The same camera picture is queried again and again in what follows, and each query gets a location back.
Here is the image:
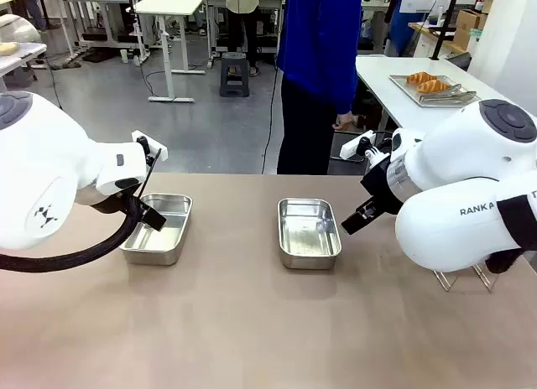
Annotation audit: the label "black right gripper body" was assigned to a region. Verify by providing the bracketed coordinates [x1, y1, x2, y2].
[360, 148, 407, 216]

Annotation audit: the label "rectangular stainless steel container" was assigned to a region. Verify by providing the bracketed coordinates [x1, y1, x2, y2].
[277, 198, 343, 270]
[119, 192, 194, 267]

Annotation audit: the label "golden croissant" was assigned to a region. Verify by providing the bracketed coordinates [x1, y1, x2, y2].
[416, 79, 452, 95]
[405, 70, 437, 86]

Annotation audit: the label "metal tongs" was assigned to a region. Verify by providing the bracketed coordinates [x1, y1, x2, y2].
[420, 83, 478, 106]

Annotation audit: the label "person's left forearm blue sleeve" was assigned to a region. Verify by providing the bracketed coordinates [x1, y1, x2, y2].
[329, 40, 360, 116]

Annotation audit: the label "person's left hand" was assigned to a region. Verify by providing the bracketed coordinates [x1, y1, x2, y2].
[333, 111, 358, 132]

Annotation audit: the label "metal baking tray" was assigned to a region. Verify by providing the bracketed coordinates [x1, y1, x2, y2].
[388, 72, 482, 110]

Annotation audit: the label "white side table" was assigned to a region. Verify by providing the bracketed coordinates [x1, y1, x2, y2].
[355, 54, 519, 132]

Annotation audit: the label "person in blue sweater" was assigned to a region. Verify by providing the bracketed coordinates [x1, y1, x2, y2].
[275, 0, 366, 175]

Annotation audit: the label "black tripod pole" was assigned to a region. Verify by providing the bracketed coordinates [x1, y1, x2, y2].
[431, 0, 461, 62]

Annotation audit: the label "grey step stool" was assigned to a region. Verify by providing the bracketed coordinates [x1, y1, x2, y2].
[219, 52, 252, 98]

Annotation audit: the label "cardboard box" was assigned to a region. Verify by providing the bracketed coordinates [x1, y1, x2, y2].
[452, 8, 490, 50]

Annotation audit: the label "white standing desk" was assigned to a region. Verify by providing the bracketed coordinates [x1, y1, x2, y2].
[133, 0, 207, 104]

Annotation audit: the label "background person beige top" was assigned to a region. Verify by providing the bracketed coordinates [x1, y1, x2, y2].
[224, 0, 262, 78]

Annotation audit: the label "clear plastic dome cover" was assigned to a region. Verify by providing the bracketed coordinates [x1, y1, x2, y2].
[0, 13, 43, 44]

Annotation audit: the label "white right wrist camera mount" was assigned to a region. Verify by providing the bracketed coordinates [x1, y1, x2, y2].
[339, 130, 394, 160]

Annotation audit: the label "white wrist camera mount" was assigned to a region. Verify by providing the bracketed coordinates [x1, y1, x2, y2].
[131, 130, 169, 162]
[339, 130, 394, 160]

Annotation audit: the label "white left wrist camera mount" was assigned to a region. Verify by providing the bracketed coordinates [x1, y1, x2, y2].
[131, 130, 169, 162]

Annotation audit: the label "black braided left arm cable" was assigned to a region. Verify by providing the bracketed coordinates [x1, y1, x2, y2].
[0, 194, 146, 274]

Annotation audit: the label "metal wire rack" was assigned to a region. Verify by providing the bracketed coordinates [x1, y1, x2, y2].
[431, 259, 500, 293]

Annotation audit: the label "black floor cable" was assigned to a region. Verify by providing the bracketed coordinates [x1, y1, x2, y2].
[260, 68, 281, 175]

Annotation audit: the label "thin black hanging cable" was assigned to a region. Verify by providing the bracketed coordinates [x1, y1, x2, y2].
[43, 56, 64, 110]

